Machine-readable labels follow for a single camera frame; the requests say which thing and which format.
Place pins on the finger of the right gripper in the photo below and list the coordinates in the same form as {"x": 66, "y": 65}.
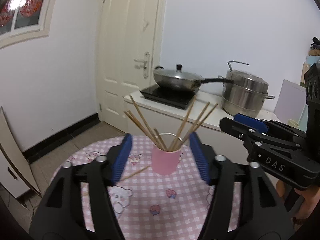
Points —
{"x": 240, "y": 131}
{"x": 253, "y": 123}

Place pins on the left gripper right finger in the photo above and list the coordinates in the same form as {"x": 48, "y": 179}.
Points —
{"x": 262, "y": 215}

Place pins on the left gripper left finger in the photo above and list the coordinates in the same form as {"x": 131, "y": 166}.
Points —
{"x": 60, "y": 213}

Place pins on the wooden chopstick five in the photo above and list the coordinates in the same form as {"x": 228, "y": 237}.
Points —
{"x": 192, "y": 127}

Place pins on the wooden chopstick seven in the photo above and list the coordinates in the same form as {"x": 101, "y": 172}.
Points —
{"x": 204, "y": 117}

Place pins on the wooden chopstick eight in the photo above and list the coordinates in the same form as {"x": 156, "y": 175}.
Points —
{"x": 161, "y": 141}

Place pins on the pink cup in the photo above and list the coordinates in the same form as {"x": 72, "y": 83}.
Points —
{"x": 165, "y": 163}

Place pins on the wooden chopstick two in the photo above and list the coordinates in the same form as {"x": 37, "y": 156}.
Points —
{"x": 146, "y": 123}

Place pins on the wooden chopstick one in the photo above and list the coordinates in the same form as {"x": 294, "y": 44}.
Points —
{"x": 127, "y": 177}

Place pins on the wooden chopstick six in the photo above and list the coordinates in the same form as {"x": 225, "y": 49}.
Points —
{"x": 145, "y": 128}

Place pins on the wooden chopstick four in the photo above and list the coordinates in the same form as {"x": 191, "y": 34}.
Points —
{"x": 139, "y": 125}

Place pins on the person right hand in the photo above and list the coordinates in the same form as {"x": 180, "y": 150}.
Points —
{"x": 305, "y": 204}

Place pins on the stainless steel steamer pot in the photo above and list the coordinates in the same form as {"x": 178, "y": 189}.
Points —
{"x": 245, "y": 94}

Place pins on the small cream cup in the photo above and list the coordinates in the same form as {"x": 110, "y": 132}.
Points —
{"x": 293, "y": 123}

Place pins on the black induction cooker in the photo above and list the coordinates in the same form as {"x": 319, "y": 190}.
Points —
{"x": 172, "y": 97}

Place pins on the wok with glass lid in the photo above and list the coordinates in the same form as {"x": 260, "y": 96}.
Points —
{"x": 177, "y": 79}

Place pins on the pink checkered tablecloth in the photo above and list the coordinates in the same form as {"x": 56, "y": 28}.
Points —
{"x": 151, "y": 206}

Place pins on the white door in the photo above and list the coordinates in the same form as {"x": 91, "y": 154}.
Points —
{"x": 128, "y": 28}

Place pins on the window with red decals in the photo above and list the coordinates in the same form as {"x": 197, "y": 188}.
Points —
{"x": 23, "y": 20}

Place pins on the silver door handle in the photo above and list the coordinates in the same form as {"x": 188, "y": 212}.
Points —
{"x": 144, "y": 64}

